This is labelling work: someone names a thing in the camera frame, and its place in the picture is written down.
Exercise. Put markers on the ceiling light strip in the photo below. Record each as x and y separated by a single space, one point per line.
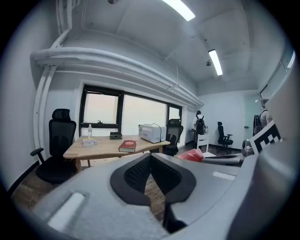
215 62
291 59
181 9

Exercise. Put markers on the red booklet with gold emblem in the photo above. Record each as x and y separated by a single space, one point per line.
127 145

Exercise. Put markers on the bundle of white ceiling pipes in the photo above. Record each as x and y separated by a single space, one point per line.
117 61

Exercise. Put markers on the black framed window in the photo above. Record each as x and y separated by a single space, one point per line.
140 112

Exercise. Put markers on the black cardboard box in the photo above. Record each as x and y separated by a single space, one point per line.
116 136

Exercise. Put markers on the white wooden stool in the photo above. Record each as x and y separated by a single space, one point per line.
202 141

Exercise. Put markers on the round ceiling sensor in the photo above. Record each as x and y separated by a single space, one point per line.
208 63

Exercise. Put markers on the pink and red cloth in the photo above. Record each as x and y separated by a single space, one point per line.
192 155

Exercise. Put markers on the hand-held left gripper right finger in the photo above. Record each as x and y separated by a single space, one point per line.
185 185

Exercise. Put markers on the black mesh office chair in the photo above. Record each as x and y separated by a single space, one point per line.
174 133
61 140
223 138

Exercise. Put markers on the person's white jacket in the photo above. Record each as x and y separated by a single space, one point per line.
286 105

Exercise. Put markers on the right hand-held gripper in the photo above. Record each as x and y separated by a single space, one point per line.
264 140

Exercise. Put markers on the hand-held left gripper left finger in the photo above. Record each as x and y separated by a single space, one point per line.
119 185

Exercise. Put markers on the yellow and white booklet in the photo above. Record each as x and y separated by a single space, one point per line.
89 142

